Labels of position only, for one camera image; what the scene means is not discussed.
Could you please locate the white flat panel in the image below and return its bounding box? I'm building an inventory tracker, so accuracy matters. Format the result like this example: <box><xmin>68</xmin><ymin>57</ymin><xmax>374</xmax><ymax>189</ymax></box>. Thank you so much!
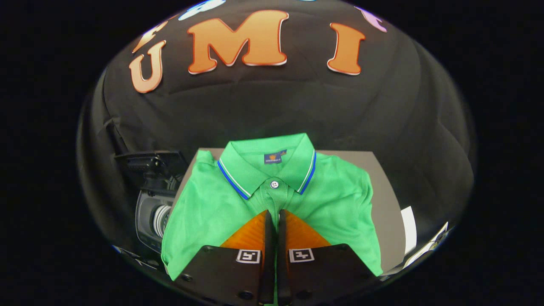
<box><xmin>401</xmin><ymin>206</ymin><xmax>418</xmax><ymax>255</ymax></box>

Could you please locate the green polo shirt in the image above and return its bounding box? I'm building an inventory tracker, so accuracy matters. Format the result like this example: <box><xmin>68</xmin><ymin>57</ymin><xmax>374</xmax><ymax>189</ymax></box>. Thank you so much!
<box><xmin>161</xmin><ymin>133</ymin><xmax>383</xmax><ymax>281</ymax></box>

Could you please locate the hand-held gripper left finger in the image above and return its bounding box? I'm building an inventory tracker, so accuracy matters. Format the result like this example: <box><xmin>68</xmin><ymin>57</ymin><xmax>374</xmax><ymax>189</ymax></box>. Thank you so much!
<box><xmin>174</xmin><ymin>210</ymin><xmax>275</xmax><ymax>306</ymax></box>

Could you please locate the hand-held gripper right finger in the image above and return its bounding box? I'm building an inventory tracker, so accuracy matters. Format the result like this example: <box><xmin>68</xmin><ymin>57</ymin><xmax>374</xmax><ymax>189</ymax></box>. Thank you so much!
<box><xmin>277</xmin><ymin>209</ymin><xmax>381</xmax><ymax>306</ymax></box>

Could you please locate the dark grey washing machine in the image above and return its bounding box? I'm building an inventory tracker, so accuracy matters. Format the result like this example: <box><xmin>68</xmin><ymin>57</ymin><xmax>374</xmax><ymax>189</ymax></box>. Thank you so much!
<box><xmin>127</xmin><ymin>187</ymin><xmax>176</xmax><ymax>266</ymax></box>

